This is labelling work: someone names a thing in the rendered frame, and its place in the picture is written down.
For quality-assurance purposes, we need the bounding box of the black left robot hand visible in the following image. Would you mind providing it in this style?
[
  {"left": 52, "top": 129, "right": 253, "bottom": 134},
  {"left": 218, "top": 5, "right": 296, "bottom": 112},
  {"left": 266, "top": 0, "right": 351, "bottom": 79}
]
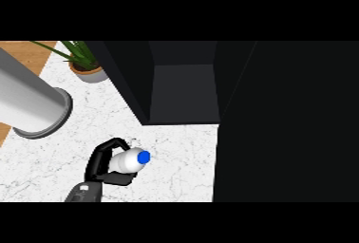
[{"left": 83, "top": 137, "right": 139, "bottom": 187}]

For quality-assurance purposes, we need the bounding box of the potted green plant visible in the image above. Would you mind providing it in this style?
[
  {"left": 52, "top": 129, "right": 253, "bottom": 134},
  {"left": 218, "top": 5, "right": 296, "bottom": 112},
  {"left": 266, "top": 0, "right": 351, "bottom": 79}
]
[{"left": 30, "top": 41, "right": 110, "bottom": 84}]

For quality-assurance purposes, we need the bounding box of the large grey cylinder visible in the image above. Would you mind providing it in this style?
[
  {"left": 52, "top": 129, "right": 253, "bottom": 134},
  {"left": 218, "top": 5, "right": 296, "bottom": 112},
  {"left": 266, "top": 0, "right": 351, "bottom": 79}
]
[{"left": 0, "top": 47, "right": 74, "bottom": 140}]

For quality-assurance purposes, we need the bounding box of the dark grey open cabinet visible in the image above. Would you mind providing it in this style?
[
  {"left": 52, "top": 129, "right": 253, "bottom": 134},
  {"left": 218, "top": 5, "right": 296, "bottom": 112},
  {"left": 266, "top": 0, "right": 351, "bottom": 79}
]
[{"left": 85, "top": 41, "right": 259, "bottom": 126}]

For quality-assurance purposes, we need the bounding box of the white bottle with blue cap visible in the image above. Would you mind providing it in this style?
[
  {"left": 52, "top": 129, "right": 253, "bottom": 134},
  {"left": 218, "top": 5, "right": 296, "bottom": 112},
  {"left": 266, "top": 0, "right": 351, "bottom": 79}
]
[{"left": 108, "top": 147, "right": 153, "bottom": 175}]

